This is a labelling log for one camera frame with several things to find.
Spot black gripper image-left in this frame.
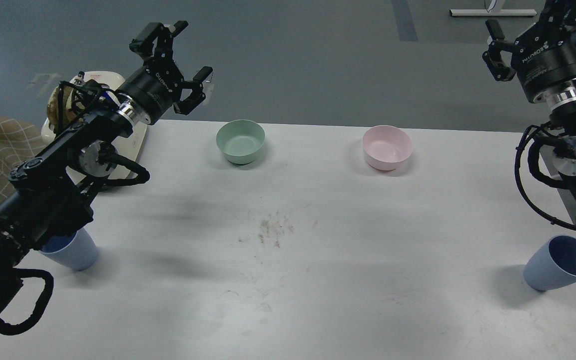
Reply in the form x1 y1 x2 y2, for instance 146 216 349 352
118 20 214 125

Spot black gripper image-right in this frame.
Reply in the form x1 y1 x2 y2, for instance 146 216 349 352
482 0 576 104

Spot light blue cup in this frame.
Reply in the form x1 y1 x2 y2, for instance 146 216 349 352
39 228 99 271
523 235 576 292

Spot white stand base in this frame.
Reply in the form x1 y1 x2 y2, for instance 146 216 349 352
449 0 537 18

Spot cream toaster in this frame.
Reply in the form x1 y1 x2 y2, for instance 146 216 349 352
41 70 147 180

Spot green bowl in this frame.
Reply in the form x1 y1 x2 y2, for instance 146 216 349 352
215 120 266 166

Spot toast slice right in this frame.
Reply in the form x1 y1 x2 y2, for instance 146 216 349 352
63 84 86 122

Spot toast slice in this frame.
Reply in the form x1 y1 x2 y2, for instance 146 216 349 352
63 84 86 122
46 85 64 135

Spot toast slice left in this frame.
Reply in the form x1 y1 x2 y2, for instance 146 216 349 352
46 85 64 135

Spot pink bowl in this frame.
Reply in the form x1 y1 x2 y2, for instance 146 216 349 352
362 125 413 172

